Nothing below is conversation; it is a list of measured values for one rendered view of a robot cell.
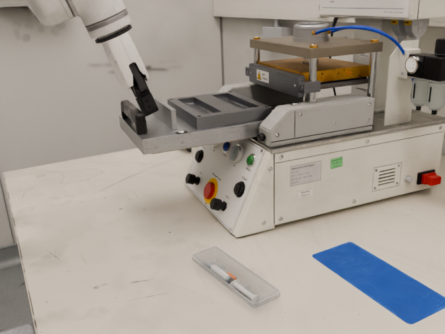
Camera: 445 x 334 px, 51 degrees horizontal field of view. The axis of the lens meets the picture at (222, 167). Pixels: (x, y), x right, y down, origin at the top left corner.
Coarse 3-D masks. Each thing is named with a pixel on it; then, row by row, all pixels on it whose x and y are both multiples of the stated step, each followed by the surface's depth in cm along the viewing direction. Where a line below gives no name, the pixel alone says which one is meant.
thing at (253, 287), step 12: (204, 252) 85; (216, 252) 85; (204, 264) 81; (216, 264) 81; (228, 264) 81; (240, 264) 81; (228, 276) 78; (240, 276) 78; (252, 276) 77; (240, 288) 74; (252, 288) 74; (264, 288) 74; (276, 288) 74; (252, 300) 71
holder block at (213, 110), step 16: (192, 96) 109; (208, 96) 108; (224, 96) 111; (240, 96) 106; (176, 112) 102; (192, 112) 94; (208, 112) 100; (224, 112) 93; (240, 112) 93; (256, 112) 94
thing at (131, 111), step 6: (126, 102) 98; (126, 108) 94; (132, 108) 92; (126, 114) 95; (132, 114) 90; (138, 114) 88; (132, 120) 90; (138, 120) 88; (144, 120) 88; (138, 126) 88; (144, 126) 89; (138, 132) 89; (144, 132) 89
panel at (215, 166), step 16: (240, 144) 101; (256, 144) 95; (208, 160) 113; (224, 160) 105; (240, 160) 99; (256, 160) 94; (208, 176) 111; (224, 176) 103; (240, 176) 98; (224, 192) 102; (208, 208) 107; (240, 208) 94; (224, 224) 98
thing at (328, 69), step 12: (276, 60) 114; (288, 60) 113; (300, 60) 112; (324, 60) 110; (336, 60) 110; (300, 72) 96; (324, 72) 98; (336, 72) 99; (348, 72) 99; (360, 72) 101; (324, 84) 98; (336, 84) 100; (348, 84) 101
